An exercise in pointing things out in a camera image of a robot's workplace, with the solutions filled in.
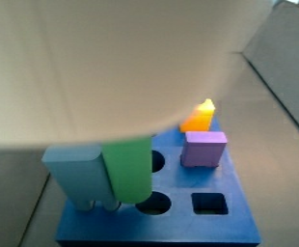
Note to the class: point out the yellow notched peg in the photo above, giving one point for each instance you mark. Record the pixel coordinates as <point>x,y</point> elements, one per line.
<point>199,120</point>

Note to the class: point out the light blue tall peg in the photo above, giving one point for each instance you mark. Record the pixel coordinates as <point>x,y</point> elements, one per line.
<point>78,169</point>

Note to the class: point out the green oval cylinder peg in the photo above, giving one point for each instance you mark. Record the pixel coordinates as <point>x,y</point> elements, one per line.
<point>129,162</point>

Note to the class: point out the blue peg board block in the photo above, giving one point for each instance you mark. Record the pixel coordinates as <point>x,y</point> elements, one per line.
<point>198,209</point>

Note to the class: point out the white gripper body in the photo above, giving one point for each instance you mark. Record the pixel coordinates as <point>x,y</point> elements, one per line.
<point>99,70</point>

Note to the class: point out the purple rectangular peg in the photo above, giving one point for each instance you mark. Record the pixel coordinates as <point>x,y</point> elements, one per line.
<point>203,148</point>

